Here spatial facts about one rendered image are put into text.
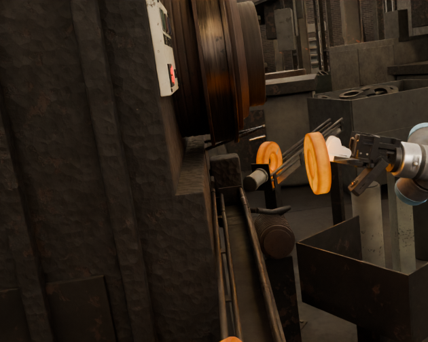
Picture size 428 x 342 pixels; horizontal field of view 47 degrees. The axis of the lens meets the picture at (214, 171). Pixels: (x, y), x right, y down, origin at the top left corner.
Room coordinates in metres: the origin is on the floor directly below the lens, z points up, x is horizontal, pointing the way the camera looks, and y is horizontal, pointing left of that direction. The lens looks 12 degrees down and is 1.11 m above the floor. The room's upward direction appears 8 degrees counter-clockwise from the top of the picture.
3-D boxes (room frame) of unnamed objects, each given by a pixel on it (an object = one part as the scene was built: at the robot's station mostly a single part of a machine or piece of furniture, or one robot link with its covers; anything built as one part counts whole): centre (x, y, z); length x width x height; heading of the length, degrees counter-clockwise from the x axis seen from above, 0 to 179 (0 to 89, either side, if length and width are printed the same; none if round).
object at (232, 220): (1.42, -0.04, 0.66); 0.19 x 0.07 x 0.01; 179
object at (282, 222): (1.73, -0.19, 0.27); 0.22 x 0.13 x 0.53; 179
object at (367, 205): (2.04, -0.63, 0.26); 0.12 x 0.12 x 0.52
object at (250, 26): (1.40, -0.14, 1.11); 0.28 x 0.06 x 0.28; 179
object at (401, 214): (2.07, -0.79, 0.31); 0.24 x 0.16 x 0.62; 179
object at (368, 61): (5.48, -1.93, 0.55); 1.10 x 0.53 x 1.10; 19
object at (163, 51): (1.06, 0.07, 1.15); 0.26 x 0.02 x 0.18; 179
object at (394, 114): (3.84, -1.36, 0.39); 1.03 x 0.83 x 0.77; 104
